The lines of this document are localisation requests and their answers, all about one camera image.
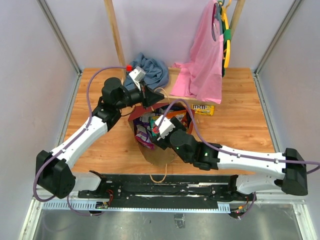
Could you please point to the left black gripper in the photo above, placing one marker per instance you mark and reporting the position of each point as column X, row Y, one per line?
column 148, row 97

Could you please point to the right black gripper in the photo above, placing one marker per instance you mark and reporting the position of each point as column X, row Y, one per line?
column 162, row 142

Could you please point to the brown red paper bag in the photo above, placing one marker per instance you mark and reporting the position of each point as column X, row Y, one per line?
column 140, row 116

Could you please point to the yellow M&M's packet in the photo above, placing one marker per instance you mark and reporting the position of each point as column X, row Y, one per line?
column 206, row 110

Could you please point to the green Fox's candy bag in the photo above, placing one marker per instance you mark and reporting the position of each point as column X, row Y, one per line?
column 152, row 121

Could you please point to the orange Fox's fruits bag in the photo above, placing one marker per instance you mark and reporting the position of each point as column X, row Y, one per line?
column 181, row 115

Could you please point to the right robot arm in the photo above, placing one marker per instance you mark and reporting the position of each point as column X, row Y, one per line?
column 285, row 171

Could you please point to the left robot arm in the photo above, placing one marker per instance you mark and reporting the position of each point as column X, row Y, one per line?
column 54, row 168

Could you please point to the blue crumpled cloth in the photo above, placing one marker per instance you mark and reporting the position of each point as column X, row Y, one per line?
column 156, row 71

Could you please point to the purple snack packet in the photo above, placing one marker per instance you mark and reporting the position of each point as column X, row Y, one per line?
column 143, row 137

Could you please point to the pink shirt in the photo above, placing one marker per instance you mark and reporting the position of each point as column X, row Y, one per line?
column 201, row 77

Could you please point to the yellow hanger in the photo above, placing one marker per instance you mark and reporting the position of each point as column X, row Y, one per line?
column 222, row 14

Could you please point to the green hanger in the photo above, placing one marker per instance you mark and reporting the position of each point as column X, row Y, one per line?
column 226, row 50

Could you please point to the grey hanger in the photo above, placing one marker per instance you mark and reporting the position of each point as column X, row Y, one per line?
column 217, row 17

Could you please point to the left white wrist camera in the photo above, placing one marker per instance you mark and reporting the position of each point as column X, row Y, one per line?
column 137, row 75

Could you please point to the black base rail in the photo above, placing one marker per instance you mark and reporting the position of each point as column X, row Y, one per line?
column 176, row 192

